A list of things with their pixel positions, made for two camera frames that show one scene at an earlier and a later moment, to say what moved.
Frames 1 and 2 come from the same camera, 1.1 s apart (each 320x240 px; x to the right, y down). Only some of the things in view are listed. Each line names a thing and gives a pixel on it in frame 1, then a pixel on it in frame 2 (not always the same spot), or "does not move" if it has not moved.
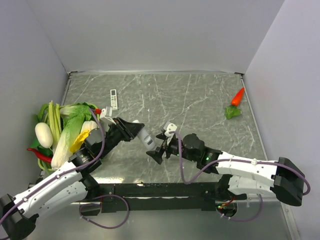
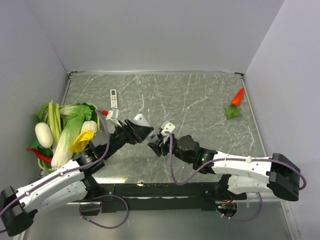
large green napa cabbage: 75,116 does not move
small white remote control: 114,99 does not move
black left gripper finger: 127,137 → 138,139
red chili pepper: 42,156 does not move
